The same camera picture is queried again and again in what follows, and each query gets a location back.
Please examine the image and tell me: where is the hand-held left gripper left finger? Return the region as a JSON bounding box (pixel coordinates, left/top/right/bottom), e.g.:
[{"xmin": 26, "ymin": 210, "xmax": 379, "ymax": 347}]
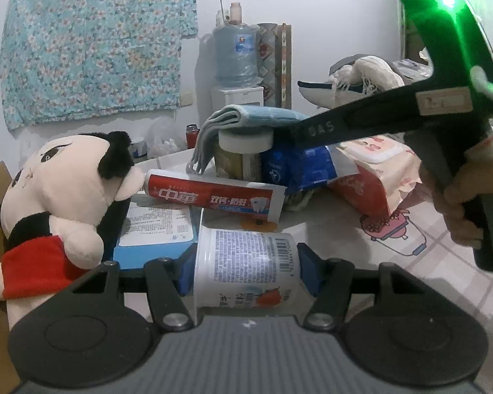
[{"xmin": 71, "ymin": 250, "xmax": 199, "ymax": 333}]

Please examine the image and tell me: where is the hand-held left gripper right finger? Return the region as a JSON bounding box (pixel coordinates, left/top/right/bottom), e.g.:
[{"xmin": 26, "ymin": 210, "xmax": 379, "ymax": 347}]
[{"xmin": 297, "ymin": 243, "xmax": 420, "ymax": 331}]

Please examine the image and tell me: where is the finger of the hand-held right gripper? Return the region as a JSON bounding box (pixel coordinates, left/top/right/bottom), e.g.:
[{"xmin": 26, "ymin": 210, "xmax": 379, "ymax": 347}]
[{"xmin": 270, "ymin": 122, "xmax": 310, "ymax": 149}]

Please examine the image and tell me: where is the light blue towel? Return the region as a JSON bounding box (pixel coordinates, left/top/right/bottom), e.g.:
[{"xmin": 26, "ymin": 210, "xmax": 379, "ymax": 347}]
[{"xmin": 186, "ymin": 104, "xmax": 310, "ymax": 175}]

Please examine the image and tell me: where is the blue and white box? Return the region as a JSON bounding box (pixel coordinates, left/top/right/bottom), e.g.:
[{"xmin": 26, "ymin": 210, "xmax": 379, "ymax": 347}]
[{"xmin": 113, "ymin": 204, "xmax": 204, "ymax": 270}]

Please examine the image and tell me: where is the white yogurt cup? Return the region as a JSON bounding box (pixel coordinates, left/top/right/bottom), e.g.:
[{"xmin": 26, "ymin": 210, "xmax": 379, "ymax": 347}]
[{"xmin": 194, "ymin": 228, "xmax": 300, "ymax": 323}]

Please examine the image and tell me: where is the red toothpaste tube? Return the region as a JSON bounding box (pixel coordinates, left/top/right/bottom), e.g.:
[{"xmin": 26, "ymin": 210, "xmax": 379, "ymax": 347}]
[{"xmin": 144, "ymin": 169, "xmax": 287, "ymax": 225}]

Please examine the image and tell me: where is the blue packet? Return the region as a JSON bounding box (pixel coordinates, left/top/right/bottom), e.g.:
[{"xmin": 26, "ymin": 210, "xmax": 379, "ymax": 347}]
[{"xmin": 261, "ymin": 140, "xmax": 360, "ymax": 194}]

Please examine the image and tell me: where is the jar with white lid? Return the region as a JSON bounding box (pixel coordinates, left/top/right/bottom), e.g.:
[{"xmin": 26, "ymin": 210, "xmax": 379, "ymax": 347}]
[{"xmin": 214, "ymin": 125, "xmax": 274, "ymax": 181}]

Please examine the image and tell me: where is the white water dispenser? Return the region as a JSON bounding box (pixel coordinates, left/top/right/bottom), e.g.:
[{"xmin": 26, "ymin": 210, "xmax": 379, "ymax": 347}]
[{"xmin": 211, "ymin": 84, "xmax": 265, "ymax": 124}]

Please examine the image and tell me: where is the patterned paper roll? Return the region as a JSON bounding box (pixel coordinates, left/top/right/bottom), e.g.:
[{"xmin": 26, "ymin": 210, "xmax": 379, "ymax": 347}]
[{"xmin": 257, "ymin": 22, "xmax": 292, "ymax": 109}]

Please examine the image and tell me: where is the cream knitted scarf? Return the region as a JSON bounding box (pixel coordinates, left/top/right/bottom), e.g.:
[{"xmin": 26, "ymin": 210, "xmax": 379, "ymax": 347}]
[{"xmin": 329, "ymin": 55, "xmax": 406, "ymax": 96}]

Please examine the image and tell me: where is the pink wet wipes pack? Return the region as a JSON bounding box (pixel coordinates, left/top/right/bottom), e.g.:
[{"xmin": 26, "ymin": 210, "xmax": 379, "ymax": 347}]
[{"xmin": 326, "ymin": 135, "xmax": 422, "ymax": 218}]

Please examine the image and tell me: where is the blue water jug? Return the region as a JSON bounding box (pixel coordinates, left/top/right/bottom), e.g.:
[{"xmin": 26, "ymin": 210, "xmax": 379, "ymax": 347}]
[{"xmin": 213, "ymin": 22, "xmax": 260, "ymax": 87}]

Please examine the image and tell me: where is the clear plastic bag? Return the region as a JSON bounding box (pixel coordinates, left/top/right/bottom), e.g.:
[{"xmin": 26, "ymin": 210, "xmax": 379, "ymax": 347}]
[{"xmin": 147, "ymin": 117, "xmax": 188, "ymax": 159}]

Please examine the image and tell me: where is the plush doll in red dress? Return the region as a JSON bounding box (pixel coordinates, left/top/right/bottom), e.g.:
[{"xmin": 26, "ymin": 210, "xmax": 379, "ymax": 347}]
[{"xmin": 0, "ymin": 131, "xmax": 144, "ymax": 331}]

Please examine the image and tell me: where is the floral cloth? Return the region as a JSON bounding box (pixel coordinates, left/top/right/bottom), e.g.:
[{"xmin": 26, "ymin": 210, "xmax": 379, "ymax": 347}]
[{"xmin": 0, "ymin": 0, "xmax": 200, "ymax": 133}]

